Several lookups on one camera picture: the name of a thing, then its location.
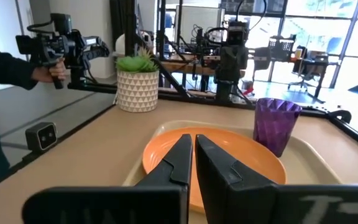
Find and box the black leader arm with handle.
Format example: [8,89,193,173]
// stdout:
[15,12,111,91]

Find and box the small black cube camera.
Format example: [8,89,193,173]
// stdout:
[25,121,58,153]

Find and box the succulent in white patterned pot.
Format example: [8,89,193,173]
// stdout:
[115,46,160,113]

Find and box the person's hand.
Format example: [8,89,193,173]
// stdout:
[31,57,68,84]

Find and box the purple faceted cup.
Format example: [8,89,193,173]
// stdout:
[252,97,303,158]

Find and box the black office chair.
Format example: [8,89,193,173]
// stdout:
[287,46,331,104]

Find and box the black mesh chair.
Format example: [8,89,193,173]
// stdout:
[267,34,297,63]

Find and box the beige plastic tray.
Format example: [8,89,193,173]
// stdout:
[122,119,343,224]

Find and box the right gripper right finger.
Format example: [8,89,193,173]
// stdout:
[196,134,276,224]

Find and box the orange plastic plate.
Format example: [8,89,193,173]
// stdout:
[142,126,288,215]

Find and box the grey monitor panel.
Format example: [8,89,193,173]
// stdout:
[174,5,226,44]

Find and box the wooden workbench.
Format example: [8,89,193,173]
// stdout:
[160,60,248,77]

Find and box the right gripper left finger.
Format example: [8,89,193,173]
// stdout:
[135,134,193,187]

